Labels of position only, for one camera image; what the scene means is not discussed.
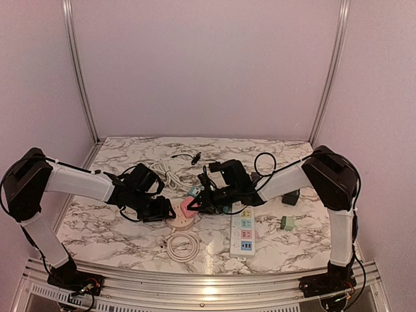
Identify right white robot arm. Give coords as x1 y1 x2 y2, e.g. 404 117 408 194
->
187 146 361 291

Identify white cord of teal strip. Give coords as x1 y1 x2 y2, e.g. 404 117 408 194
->
149 159 189 192

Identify white long power strip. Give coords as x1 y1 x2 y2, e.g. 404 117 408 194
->
229 207 255 258

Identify pink round power strip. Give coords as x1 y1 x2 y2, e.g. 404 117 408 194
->
166 201 195 231

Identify pink square plug adapter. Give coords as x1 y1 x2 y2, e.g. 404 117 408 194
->
180 196 200 219

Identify aluminium frame post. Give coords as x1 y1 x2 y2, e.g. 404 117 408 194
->
308 0 350 146
61 0 100 144

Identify pink coiled cable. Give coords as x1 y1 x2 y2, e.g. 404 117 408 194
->
156 232 201 263

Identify dark green cube adapter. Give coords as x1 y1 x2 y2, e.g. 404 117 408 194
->
281 190 300 206

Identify left aluminium frame post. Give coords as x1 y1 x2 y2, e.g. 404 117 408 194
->
61 0 100 144

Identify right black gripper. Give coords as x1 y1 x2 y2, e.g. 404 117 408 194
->
185 185 239 215

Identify right aluminium frame post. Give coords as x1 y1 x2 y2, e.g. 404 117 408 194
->
308 0 350 146

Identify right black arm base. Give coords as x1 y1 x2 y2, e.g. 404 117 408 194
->
299 258 357 298

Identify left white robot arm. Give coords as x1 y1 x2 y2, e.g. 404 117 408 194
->
1 148 176 289

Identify light green plug adapter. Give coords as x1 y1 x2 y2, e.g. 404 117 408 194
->
280 216 295 231

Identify teal power strip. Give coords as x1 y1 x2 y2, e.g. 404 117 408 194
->
188 186 204 198

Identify black power adapter with cable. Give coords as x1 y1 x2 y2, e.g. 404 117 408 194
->
171 151 202 165

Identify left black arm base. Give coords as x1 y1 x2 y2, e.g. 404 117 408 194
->
47 256 104 296

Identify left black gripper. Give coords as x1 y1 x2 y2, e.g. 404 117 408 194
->
129 192 175 224

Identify front aluminium rail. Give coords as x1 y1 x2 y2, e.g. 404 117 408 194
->
9 258 393 311

